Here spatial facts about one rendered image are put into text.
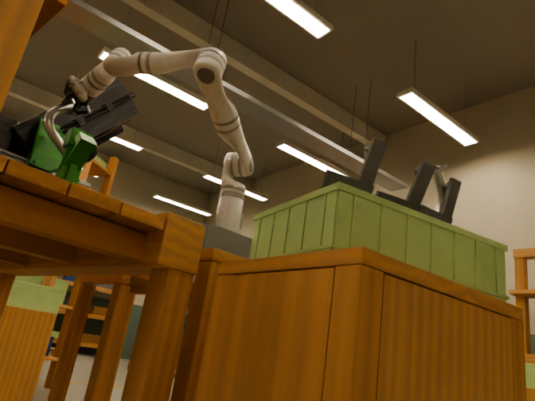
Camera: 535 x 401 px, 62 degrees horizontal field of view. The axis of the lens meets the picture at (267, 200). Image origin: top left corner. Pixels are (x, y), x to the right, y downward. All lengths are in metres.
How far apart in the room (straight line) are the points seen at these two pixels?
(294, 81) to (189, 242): 5.89
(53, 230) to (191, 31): 5.21
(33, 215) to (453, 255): 1.05
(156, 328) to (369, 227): 0.61
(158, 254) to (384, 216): 0.60
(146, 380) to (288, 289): 0.47
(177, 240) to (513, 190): 5.87
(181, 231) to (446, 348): 0.74
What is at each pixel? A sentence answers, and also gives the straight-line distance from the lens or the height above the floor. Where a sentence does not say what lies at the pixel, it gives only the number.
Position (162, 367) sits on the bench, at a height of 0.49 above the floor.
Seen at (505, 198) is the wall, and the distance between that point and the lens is 6.79.
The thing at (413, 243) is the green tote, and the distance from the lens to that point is 1.16.
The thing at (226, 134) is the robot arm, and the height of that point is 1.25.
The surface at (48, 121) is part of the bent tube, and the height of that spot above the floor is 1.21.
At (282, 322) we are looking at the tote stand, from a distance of 1.01.
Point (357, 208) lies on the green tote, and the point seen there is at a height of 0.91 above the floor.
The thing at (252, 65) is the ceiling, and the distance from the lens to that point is 6.61.
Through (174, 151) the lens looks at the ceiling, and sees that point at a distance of 10.15.
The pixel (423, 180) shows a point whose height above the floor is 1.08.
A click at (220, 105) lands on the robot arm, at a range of 1.49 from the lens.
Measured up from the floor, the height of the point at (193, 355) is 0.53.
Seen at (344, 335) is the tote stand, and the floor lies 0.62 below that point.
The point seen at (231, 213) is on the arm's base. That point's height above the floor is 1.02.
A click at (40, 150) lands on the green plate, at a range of 1.83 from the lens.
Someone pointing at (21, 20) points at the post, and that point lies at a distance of 1.23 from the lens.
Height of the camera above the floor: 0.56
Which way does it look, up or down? 19 degrees up
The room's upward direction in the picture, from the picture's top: 9 degrees clockwise
